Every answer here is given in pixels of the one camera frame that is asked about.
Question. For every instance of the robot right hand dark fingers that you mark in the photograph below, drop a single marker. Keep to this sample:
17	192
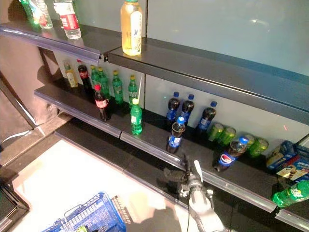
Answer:
183	177

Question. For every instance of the robot right arm silver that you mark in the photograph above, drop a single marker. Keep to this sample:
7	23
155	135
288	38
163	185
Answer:
201	205

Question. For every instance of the green drink can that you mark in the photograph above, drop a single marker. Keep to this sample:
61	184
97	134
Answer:
227	135
258	147
215	131

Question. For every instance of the blue plastic shopping basket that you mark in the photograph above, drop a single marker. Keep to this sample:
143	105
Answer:
96	215

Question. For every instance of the long dark shelf board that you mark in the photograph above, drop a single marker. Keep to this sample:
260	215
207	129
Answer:
200	157

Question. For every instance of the pepsi bottle blue cap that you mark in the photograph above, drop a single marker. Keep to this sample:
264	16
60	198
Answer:
175	136
187	107
172	107
206	117
229	155

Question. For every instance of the dark bottom shelf board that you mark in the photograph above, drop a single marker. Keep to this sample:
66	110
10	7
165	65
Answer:
125	159

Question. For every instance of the green soda bottle yellow cap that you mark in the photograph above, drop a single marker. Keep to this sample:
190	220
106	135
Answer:
132	90
94	77
136	119
104	83
117	88

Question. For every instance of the blue yellow snack box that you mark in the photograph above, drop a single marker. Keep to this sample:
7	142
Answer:
281	155

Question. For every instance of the dark shelf board plain edge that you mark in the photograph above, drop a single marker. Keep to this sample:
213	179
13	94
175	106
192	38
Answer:
217	77

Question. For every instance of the green soda bottle white label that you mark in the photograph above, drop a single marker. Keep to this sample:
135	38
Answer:
290	194

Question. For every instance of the cola bottle red cap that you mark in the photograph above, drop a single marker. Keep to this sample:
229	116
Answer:
84	76
102	104

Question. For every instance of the blue cookie box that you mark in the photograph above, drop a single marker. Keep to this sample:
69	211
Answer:
293	169

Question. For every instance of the small yellow juice bottle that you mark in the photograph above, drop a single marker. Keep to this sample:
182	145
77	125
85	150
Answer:
71	77

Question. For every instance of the yellow tea bottle large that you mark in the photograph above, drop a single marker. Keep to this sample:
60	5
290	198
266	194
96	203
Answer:
131	29

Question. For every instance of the black box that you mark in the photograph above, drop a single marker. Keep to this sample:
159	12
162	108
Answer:
10	207

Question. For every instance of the water bottle red label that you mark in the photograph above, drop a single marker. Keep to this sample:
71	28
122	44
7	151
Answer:
70	20

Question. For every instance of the water bottle colourful label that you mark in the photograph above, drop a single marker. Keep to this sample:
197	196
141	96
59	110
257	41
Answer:
43	14

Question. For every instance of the green bottle clear plastic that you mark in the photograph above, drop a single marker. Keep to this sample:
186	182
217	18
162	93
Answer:
27	9

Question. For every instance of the short shelf board clear rail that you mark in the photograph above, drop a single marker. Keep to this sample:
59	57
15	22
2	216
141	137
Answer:
293	218

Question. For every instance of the dark shelf board clear rail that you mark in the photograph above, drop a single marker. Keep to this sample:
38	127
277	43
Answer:
77	106

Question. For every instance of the dark metal frame bar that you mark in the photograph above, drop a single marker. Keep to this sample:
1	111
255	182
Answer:
17	101

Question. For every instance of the dark shelf board blue rail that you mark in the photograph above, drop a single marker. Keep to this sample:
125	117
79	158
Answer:
55	41

